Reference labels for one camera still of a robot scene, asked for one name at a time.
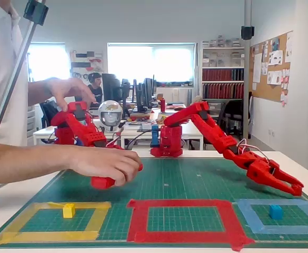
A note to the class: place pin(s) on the wide window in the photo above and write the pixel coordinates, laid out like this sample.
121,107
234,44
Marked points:
151,63

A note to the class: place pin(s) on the person's left forearm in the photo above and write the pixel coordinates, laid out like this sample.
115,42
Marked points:
38,92

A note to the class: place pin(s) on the slanted metal pole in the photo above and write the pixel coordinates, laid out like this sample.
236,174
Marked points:
10,87

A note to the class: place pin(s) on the red leader arm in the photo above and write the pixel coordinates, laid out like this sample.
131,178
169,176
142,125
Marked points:
74,126

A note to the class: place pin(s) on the black office chair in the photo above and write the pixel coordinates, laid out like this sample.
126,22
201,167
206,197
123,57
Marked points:
234,116

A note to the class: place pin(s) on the person's left hand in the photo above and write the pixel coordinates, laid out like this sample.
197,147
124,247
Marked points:
69,88

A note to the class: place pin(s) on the blue lego brick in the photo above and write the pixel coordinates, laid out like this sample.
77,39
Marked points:
276,212

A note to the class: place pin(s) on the black computer monitor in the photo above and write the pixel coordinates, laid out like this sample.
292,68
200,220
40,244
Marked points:
149,89
111,87
139,95
125,89

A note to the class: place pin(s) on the black clamp on slanted pole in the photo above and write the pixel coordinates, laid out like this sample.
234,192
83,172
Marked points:
35,11

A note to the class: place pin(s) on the white wall socket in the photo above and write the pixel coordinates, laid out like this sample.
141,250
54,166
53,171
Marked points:
271,132

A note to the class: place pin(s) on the person's right hand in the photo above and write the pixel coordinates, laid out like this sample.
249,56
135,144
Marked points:
103,160

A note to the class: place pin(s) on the black clamp on upright pole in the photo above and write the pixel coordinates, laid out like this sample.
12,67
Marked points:
247,33

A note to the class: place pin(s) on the red robot arm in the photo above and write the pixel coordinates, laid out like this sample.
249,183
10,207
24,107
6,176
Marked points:
211,129

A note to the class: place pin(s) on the yellow tape square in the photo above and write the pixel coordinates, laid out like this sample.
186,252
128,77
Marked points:
51,235

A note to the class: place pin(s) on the person in white shirt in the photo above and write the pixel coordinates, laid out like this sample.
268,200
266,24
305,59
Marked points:
1,52

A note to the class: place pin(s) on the yellow lego brick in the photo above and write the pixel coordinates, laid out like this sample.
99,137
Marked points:
69,210

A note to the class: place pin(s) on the blue tape square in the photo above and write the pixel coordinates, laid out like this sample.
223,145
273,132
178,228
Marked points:
274,229

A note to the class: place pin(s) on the white bookshelf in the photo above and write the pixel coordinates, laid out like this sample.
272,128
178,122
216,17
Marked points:
222,67

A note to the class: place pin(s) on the small window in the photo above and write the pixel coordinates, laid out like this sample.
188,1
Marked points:
48,60

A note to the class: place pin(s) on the green cutting mat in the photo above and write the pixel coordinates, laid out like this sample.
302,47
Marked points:
169,179

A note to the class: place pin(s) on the upright grey pole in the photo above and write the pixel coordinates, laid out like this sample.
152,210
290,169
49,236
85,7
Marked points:
247,79

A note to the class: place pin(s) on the red tape square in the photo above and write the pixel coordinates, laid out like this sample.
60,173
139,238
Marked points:
180,235

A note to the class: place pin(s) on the white tool pegboard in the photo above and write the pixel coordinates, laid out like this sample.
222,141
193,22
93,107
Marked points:
86,62

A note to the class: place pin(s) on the white helmet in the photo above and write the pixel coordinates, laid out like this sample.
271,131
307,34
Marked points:
110,110

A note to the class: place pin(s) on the cork pin board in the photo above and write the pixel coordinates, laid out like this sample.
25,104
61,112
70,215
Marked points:
264,89

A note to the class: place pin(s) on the seated person in dark sweater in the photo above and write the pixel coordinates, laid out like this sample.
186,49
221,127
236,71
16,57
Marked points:
95,89

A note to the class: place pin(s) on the beige jacket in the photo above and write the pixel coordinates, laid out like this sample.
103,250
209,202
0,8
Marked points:
196,98

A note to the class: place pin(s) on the red bottle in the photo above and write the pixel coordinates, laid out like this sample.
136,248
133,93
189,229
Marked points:
163,105

